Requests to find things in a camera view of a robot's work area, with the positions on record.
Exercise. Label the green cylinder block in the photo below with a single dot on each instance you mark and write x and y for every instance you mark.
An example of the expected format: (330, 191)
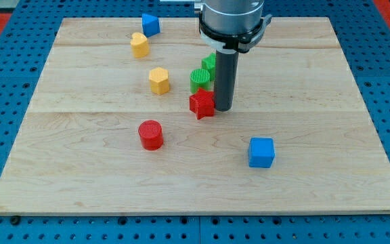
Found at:
(199, 78)

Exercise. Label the red cylinder block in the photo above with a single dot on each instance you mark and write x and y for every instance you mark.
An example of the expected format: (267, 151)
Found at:
(151, 135)

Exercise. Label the red star block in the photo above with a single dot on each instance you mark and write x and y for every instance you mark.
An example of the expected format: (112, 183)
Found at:
(202, 103)

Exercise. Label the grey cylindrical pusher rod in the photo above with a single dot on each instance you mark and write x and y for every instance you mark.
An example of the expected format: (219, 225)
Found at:
(225, 77)

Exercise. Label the yellow heart block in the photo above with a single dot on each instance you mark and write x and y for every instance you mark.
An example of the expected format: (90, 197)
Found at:
(139, 45)

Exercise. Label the wooden board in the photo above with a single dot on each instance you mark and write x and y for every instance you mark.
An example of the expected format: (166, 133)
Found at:
(78, 151)

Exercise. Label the yellow hexagon block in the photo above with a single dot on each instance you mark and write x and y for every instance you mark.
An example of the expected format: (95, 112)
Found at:
(159, 80)

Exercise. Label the green star block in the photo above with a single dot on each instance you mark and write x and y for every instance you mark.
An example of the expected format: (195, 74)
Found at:
(208, 63)

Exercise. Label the blue triangle block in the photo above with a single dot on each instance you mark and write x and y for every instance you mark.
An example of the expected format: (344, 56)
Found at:
(150, 25)

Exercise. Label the blue cube block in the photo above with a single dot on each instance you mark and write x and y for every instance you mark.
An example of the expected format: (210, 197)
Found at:
(261, 152)

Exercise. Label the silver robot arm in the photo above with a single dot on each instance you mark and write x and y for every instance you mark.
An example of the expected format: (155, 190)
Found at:
(231, 26)

